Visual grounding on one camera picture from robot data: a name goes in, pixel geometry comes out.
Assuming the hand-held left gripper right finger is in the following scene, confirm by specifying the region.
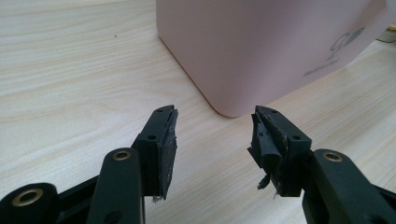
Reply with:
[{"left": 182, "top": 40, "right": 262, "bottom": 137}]
[{"left": 247, "top": 105, "right": 313, "bottom": 199}]

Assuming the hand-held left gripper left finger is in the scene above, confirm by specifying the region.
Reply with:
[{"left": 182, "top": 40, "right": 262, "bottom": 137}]
[{"left": 132, "top": 105, "right": 180, "bottom": 201}]

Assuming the pink lidded storage box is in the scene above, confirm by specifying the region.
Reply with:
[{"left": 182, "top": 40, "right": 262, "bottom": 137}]
[{"left": 155, "top": 0, "right": 396, "bottom": 119}]

